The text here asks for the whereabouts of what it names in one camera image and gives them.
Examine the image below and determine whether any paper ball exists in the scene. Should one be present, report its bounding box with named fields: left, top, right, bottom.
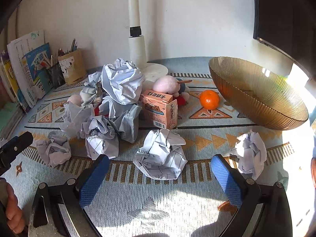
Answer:
left=133, top=129, right=187, bottom=181
left=231, top=131, right=267, bottom=180
left=35, top=131, right=72, bottom=167

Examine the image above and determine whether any paper mid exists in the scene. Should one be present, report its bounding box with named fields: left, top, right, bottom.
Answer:
left=80, top=116, right=119, bottom=161

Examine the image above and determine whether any orange mandarin fruit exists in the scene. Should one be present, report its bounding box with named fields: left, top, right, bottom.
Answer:
left=199, top=90, right=220, bottom=110

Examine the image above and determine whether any plaid cloth scrunchie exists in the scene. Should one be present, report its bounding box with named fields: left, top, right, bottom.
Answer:
left=79, top=80, right=103, bottom=106

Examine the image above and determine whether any pink snack carton box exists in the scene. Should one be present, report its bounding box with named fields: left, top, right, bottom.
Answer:
left=139, top=89, right=178, bottom=130

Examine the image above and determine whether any large paper top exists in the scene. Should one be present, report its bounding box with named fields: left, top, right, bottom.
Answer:
left=101, top=58, right=145, bottom=105

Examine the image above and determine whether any plush duck toy blue hat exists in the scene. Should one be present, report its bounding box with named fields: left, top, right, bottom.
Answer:
left=153, top=75, right=192, bottom=106

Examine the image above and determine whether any pastel plush caterpillar toy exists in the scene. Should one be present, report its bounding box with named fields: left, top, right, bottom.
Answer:
left=67, top=94, right=83, bottom=106

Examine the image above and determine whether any person's left hand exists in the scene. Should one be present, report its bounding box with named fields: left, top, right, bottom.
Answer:
left=6, top=183, right=26, bottom=234

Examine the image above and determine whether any patterned woven table mat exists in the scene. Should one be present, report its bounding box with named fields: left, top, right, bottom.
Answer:
left=2, top=56, right=297, bottom=237

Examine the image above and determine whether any yellow book stack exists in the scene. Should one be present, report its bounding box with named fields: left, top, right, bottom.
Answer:
left=1, top=50, right=28, bottom=113

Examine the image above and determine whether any black mesh pen holder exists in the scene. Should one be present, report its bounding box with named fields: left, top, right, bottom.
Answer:
left=48, top=63, right=65, bottom=88

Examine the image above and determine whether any blue workbook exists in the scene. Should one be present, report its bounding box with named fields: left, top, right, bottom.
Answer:
left=24, top=43, right=53, bottom=100

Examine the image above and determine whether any amber ribbed glass bowl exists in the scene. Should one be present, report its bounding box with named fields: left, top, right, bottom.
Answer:
left=208, top=57, right=309, bottom=131

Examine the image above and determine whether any white workbook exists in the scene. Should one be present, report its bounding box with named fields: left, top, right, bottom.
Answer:
left=7, top=30, right=44, bottom=108

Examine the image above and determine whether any brown cardboard pen holder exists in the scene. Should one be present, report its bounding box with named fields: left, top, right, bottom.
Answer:
left=57, top=49, right=87, bottom=85

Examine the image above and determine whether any white desk lamp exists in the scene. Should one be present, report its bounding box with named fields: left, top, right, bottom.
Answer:
left=128, top=0, right=168, bottom=82

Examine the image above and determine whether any black monitor screen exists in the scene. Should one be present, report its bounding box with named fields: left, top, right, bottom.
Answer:
left=253, top=0, right=315, bottom=78

